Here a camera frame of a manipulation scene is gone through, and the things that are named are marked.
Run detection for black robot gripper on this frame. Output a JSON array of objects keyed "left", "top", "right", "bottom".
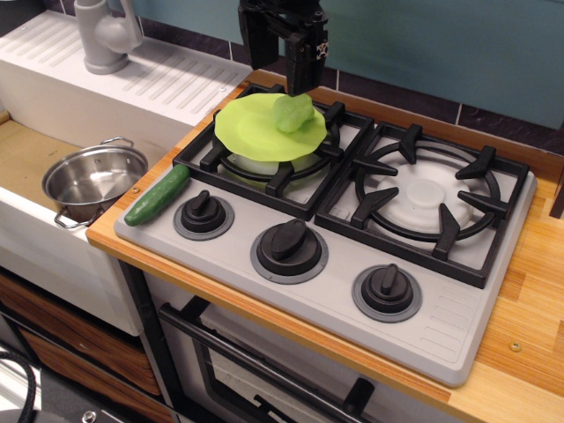
[{"left": 238, "top": 1, "right": 329, "bottom": 96}]

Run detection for light green toy cauliflower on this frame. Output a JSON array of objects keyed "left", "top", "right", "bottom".
[{"left": 272, "top": 94, "right": 315, "bottom": 133}]

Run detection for lime green plastic plate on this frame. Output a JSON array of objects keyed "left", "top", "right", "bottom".
[{"left": 214, "top": 93, "right": 327, "bottom": 162}]

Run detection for dark green toy pickle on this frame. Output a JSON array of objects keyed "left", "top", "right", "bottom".
[{"left": 124, "top": 165, "right": 190, "bottom": 226}]

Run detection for white toy sink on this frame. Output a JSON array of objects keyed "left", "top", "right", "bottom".
[{"left": 1, "top": 11, "right": 250, "bottom": 336}]

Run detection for small stainless steel pot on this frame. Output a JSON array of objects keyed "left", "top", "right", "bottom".
[{"left": 41, "top": 137, "right": 148, "bottom": 229}]

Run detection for black left burner grate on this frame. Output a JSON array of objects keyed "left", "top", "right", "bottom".
[{"left": 174, "top": 84, "right": 375, "bottom": 219}]

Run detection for black burner grate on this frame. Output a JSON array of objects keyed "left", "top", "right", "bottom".
[
  {"left": 315, "top": 122, "right": 537, "bottom": 288},
  {"left": 174, "top": 84, "right": 375, "bottom": 219}
]

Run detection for grey toy faucet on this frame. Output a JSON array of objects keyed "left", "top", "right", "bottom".
[{"left": 74, "top": 0, "right": 143, "bottom": 75}]

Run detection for black left stove knob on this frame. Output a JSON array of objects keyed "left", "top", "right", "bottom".
[{"left": 174, "top": 189, "right": 235, "bottom": 241}]

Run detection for black stove knob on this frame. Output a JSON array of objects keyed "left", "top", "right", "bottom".
[
  {"left": 174, "top": 189, "right": 235, "bottom": 241},
  {"left": 250, "top": 219, "right": 329, "bottom": 285},
  {"left": 352, "top": 263, "right": 423, "bottom": 323}
]

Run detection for black middle stove knob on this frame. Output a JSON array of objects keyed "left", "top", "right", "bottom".
[{"left": 250, "top": 219, "right": 329, "bottom": 285}]

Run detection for black right burner grate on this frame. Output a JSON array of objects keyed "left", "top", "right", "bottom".
[{"left": 315, "top": 122, "right": 537, "bottom": 288}]

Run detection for grey toy stove top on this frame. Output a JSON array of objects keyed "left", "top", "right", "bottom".
[{"left": 115, "top": 176, "right": 511, "bottom": 386}]

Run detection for black right stove knob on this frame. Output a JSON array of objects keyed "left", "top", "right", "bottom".
[{"left": 352, "top": 263, "right": 423, "bottom": 323}]

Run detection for wooden drawer fronts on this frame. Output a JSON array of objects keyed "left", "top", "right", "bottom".
[{"left": 1, "top": 269, "right": 174, "bottom": 422}]

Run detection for toy oven door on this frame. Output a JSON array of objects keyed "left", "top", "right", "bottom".
[{"left": 149, "top": 281, "right": 452, "bottom": 422}]

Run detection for black oven door handle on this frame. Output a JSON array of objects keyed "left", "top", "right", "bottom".
[{"left": 159, "top": 303, "right": 374, "bottom": 422}]

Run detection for black braided cable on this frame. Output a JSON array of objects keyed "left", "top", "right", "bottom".
[{"left": 0, "top": 350, "right": 43, "bottom": 423}]

